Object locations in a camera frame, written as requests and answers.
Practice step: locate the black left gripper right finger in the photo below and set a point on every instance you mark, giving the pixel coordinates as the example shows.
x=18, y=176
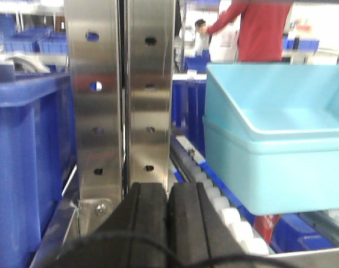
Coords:
x=196, y=233

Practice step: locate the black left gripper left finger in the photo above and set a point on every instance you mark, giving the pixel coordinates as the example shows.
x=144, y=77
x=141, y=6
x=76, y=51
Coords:
x=142, y=211

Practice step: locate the light blue bin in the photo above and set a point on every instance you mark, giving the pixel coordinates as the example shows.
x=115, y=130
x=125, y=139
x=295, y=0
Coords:
x=274, y=101
x=275, y=177

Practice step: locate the steel shelf upright right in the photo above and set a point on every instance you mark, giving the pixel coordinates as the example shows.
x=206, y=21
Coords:
x=149, y=51

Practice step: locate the steel shelf upright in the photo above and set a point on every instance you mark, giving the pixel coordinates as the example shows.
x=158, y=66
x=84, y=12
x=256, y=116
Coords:
x=94, y=59
x=149, y=51

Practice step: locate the steel shelf upright left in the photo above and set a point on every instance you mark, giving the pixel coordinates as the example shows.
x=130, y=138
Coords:
x=94, y=59

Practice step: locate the white roller track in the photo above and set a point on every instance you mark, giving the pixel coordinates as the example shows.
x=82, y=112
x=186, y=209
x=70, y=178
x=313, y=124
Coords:
x=224, y=203

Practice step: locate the large dark blue crate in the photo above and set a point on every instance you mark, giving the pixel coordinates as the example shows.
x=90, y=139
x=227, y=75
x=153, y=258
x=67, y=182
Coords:
x=37, y=154

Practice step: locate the person in white shirt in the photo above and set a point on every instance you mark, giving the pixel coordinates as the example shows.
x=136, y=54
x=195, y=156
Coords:
x=202, y=40

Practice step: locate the person in red shirt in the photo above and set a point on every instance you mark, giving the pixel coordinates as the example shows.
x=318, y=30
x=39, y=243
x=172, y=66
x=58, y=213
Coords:
x=262, y=25

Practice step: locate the stainless steel shelf front rail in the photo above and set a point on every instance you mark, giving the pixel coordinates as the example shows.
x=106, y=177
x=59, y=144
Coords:
x=316, y=258

